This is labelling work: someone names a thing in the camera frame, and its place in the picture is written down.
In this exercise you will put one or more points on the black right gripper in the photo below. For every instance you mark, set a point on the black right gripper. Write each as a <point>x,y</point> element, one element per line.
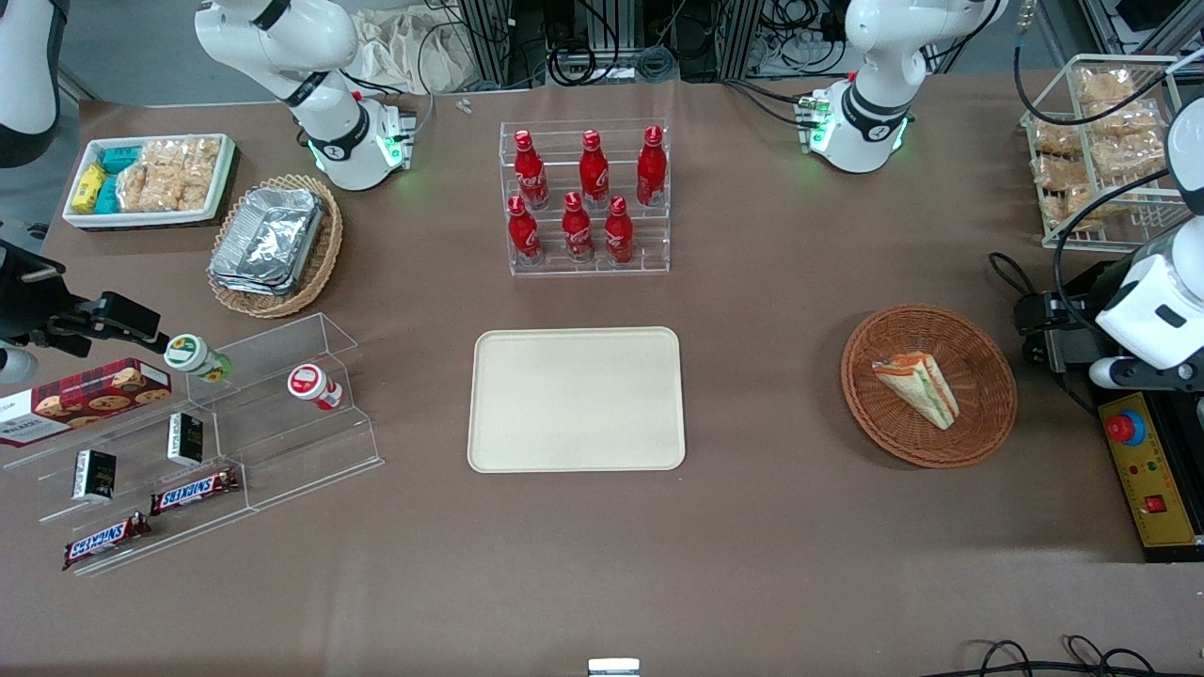
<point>21,303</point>

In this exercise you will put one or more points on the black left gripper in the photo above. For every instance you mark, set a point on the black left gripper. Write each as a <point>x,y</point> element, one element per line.
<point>1082,318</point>

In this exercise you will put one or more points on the triangular sandwich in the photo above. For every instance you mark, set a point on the triangular sandwich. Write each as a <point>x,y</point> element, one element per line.
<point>922,387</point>

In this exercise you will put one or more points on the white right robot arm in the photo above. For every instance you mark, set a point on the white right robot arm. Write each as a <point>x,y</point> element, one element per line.
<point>329,113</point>

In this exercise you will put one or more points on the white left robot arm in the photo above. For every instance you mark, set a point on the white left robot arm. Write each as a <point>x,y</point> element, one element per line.
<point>870,103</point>

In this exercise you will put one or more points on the round brown wicker basket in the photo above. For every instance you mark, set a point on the round brown wicker basket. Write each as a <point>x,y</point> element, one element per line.
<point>978,423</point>

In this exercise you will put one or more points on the oval light wicker basket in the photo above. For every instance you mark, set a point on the oval light wicker basket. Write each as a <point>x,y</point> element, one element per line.
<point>324,259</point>

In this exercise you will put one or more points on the beige plastic tray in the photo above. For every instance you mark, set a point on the beige plastic tray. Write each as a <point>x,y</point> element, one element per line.
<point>576,400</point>

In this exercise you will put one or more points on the green lid drink bottle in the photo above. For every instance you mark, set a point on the green lid drink bottle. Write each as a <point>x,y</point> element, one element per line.
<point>188,354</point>

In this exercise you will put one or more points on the black tabletop appliance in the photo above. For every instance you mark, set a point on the black tabletop appliance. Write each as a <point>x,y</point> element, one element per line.
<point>1077,348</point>

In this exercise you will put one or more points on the red cookie box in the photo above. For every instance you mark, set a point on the red cookie box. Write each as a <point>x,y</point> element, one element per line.
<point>89,400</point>

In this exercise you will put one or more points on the small black box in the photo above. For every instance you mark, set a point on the small black box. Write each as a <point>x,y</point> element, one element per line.
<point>94,475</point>
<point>185,439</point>

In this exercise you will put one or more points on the clear fried snack packet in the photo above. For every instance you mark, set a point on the clear fried snack packet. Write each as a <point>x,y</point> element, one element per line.
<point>1068,207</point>
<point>1124,155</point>
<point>1055,138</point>
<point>1058,173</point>
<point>1124,119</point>
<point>1105,85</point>

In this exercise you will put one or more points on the stacked aluminium foil trays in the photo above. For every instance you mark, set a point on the stacked aluminium foil trays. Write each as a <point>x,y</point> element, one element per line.
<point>268,240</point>

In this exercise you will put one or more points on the snickers chocolate bar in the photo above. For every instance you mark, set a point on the snickers chocolate bar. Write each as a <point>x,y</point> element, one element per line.
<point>193,491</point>
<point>105,541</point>

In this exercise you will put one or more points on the clear rice cracker packet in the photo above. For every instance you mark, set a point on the clear rice cracker packet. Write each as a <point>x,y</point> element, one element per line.
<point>183,153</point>
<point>160,191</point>

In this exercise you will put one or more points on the red lid drink bottle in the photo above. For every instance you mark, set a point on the red lid drink bottle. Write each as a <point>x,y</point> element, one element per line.
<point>310,384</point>

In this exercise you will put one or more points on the teal snack packet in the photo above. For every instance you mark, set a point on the teal snack packet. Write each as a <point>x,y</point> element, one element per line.
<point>106,196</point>
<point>119,159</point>

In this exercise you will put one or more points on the clear acrylic stepped shelf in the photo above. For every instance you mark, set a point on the clear acrylic stepped shelf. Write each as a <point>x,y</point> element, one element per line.
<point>282,442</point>

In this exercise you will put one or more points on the white rectangular bin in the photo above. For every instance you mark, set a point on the white rectangular bin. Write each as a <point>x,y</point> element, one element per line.
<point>221,183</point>

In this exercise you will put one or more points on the yellow snack packet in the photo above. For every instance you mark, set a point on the yellow snack packet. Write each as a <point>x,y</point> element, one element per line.
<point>88,186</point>

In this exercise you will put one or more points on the yellow emergency stop control box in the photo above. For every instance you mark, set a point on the yellow emergency stop control box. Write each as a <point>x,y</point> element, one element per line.
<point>1162,470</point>

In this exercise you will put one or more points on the red cola bottle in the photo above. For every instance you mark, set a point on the red cola bottle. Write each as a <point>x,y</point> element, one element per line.
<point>577,233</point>
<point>523,235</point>
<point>594,174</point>
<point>651,169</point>
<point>531,174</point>
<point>618,235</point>

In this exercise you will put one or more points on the crumpled white plastic bag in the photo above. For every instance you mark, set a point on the crumpled white plastic bag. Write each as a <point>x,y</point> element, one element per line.
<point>404,52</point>

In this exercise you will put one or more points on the clear acrylic bottle rack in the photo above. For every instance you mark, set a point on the clear acrylic bottle rack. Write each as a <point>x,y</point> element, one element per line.
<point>583,267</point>

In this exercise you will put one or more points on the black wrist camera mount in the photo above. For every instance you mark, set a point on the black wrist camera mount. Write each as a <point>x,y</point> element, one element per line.
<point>23,306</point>

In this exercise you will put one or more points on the aluminium frame post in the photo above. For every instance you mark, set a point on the aluminium frame post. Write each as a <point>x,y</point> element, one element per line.
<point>489,42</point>

